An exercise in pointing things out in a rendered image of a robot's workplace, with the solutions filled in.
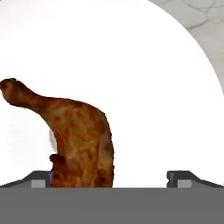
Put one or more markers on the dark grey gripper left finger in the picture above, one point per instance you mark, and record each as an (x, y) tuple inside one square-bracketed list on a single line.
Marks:
[(37, 178)]

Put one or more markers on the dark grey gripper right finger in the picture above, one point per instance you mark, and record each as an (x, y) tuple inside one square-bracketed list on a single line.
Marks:
[(182, 178)]

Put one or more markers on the brown chicken drumstick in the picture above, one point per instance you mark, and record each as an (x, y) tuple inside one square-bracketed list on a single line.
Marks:
[(81, 140)]

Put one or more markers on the round white plate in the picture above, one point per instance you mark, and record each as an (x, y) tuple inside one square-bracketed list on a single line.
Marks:
[(140, 87)]

